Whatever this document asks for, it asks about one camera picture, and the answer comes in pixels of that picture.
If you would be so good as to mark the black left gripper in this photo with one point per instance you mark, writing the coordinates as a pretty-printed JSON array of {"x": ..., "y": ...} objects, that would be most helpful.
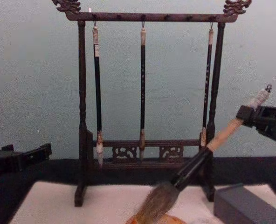
[{"x": 4, "y": 162}]

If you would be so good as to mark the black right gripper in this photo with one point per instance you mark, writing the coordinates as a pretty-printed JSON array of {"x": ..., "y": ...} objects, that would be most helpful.
[{"x": 272, "y": 123}]

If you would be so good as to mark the thin hanging black brush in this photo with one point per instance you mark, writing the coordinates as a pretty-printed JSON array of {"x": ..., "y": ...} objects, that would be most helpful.
[{"x": 207, "y": 81}]

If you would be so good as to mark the dark wooden brush rack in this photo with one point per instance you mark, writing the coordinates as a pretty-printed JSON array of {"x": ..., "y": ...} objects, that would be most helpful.
[{"x": 82, "y": 93}]

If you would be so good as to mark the white felt mat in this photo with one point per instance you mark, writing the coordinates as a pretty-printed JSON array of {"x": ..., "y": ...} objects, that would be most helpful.
[{"x": 82, "y": 210}]

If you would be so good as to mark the grey rectangular block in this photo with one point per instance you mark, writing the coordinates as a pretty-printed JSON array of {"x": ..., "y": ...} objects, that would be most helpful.
[{"x": 243, "y": 205}]

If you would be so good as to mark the hanging brush with white label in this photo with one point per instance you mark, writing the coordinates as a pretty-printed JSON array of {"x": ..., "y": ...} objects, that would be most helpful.
[{"x": 97, "y": 93}]

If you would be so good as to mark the hanging brush with brown tip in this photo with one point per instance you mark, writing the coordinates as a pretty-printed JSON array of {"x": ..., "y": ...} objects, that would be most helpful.
[{"x": 142, "y": 93}]

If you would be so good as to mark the orange brown dish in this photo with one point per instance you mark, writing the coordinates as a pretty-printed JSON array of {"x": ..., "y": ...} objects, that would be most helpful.
[{"x": 175, "y": 220}]

